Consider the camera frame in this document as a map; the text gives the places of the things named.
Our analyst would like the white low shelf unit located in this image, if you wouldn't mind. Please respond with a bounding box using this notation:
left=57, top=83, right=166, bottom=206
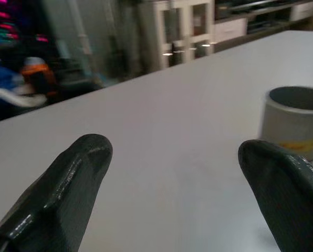
left=213, top=0, right=313, bottom=43

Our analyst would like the blue and white bag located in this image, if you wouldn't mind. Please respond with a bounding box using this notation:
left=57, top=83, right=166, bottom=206
left=0, top=58, right=47, bottom=108

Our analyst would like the orange and black bottle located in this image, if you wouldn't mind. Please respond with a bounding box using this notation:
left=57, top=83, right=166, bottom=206
left=19, top=56, right=58, bottom=97

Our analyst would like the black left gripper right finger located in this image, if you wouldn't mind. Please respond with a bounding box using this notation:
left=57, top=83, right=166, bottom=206
left=237, top=139, right=313, bottom=252

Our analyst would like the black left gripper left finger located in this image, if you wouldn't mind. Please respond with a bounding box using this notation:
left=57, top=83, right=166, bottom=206
left=0, top=133, right=113, bottom=252

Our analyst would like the white glass-door cabinet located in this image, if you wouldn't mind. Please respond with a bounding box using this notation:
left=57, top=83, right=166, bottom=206
left=153, top=0, right=215, bottom=69

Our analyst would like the grey mug with yellow print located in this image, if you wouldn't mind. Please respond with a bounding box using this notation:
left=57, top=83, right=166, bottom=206
left=258, top=86, right=313, bottom=161

